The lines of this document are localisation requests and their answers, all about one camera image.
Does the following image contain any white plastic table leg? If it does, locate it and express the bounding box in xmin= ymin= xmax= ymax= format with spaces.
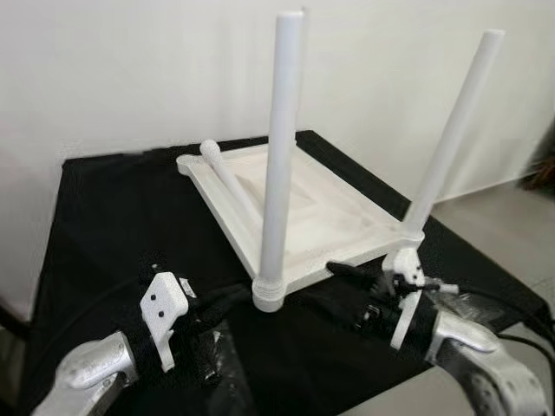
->
xmin=199 ymin=139 xmax=265 ymax=239
xmin=401 ymin=30 xmax=506 ymax=252
xmin=253 ymin=10 xmax=306 ymax=313

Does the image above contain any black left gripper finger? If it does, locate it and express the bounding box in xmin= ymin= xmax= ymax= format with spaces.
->
xmin=204 ymin=283 xmax=254 ymax=318

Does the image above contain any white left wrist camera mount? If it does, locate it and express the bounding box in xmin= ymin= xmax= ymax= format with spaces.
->
xmin=139 ymin=271 xmax=190 ymax=374

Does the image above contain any dark brown wooden furniture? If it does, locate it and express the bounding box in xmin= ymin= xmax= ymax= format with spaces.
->
xmin=520 ymin=117 xmax=555 ymax=192

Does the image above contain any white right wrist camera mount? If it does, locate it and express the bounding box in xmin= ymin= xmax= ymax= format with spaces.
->
xmin=382 ymin=247 xmax=460 ymax=352

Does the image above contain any small clear plastic bag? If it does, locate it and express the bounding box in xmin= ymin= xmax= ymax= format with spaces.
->
xmin=206 ymin=322 xmax=254 ymax=416

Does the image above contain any white plastic children table top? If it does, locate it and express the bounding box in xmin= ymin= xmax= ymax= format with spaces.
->
xmin=176 ymin=139 xmax=426 ymax=300

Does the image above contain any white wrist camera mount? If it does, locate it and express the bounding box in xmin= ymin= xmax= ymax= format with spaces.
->
xmin=139 ymin=271 xmax=190 ymax=374
xmin=382 ymin=247 xmax=460 ymax=352

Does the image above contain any black tablecloth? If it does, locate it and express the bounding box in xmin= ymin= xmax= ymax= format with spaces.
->
xmin=17 ymin=130 xmax=555 ymax=416

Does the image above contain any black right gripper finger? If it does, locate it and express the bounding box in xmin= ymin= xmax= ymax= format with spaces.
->
xmin=347 ymin=299 xmax=375 ymax=335
xmin=325 ymin=258 xmax=384 ymax=287

